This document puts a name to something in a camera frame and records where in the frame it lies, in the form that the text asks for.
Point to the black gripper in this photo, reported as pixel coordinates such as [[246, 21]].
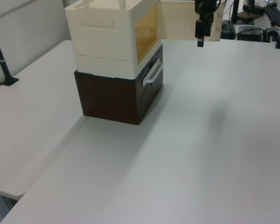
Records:
[[204, 7]]

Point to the cream cabinet door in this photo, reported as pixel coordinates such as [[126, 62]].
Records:
[[177, 21]]

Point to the cream plastic cabinet body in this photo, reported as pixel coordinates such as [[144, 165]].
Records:
[[95, 42]]

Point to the black desktop device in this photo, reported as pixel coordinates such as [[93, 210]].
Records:
[[228, 29]]

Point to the black monitor stand pole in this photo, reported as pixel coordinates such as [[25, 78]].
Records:
[[235, 11]]

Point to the black computer box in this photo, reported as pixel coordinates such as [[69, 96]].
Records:
[[250, 33]]

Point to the black keyboard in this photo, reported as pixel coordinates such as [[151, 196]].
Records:
[[276, 15]]

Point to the dark brown drawer box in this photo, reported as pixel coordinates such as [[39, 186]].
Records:
[[107, 98]]

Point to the dark monitor base plate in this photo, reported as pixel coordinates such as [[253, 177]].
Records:
[[246, 16]]

